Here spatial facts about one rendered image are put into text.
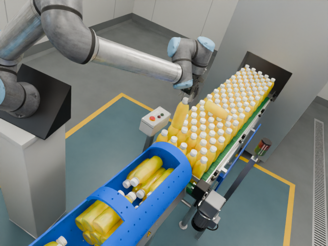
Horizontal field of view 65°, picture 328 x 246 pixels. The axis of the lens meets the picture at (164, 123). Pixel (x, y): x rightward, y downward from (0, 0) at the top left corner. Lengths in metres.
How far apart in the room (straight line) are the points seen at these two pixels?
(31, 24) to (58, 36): 0.20
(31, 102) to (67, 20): 0.71
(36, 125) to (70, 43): 0.73
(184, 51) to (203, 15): 4.32
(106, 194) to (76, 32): 0.62
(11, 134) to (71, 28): 0.82
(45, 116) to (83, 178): 1.28
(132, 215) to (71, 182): 1.59
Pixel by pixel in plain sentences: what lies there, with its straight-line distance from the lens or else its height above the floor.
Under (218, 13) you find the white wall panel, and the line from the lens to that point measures 5.39.
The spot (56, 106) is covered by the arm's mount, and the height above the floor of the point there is 1.24.
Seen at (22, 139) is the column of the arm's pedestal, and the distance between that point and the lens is 1.46.
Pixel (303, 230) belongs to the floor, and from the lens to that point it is 3.20.
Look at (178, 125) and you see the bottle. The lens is 1.53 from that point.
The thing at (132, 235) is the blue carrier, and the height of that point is 1.17.
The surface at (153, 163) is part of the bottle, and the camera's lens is 1.32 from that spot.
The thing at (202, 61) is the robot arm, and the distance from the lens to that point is 1.27.
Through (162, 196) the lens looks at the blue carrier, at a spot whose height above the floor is 1.18.
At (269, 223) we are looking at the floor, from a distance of 2.98.
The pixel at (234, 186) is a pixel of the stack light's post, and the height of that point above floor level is 0.81.
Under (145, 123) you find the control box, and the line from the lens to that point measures 1.63.
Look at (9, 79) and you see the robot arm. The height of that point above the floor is 1.40.
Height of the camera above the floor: 2.14
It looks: 40 degrees down
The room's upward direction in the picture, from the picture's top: 18 degrees clockwise
